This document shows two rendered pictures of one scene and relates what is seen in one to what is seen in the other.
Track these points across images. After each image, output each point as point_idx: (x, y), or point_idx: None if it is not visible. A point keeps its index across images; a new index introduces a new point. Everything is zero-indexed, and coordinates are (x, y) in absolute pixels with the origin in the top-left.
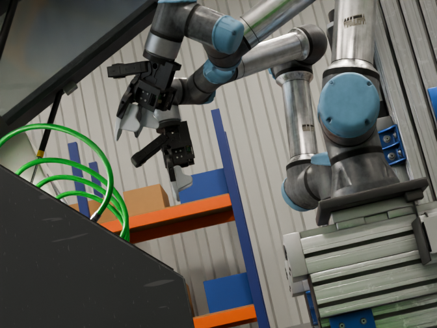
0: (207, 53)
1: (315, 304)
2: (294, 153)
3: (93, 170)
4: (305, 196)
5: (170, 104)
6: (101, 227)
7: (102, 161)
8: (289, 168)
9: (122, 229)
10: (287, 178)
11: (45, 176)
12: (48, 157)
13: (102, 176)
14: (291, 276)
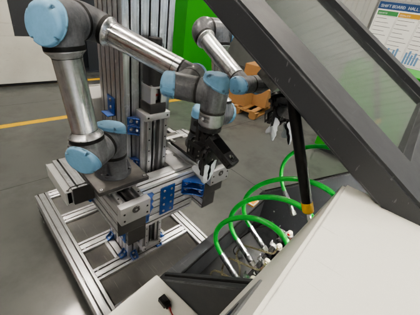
0: (256, 90)
1: (219, 184)
2: (96, 127)
3: (270, 178)
4: (110, 158)
5: (265, 119)
6: (297, 182)
7: (287, 160)
8: (102, 140)
9: (245, 212)
10: (99, 149)
11: (285, 245)
12: (313, 180)
13: (263, 180)
14: (219, 180)
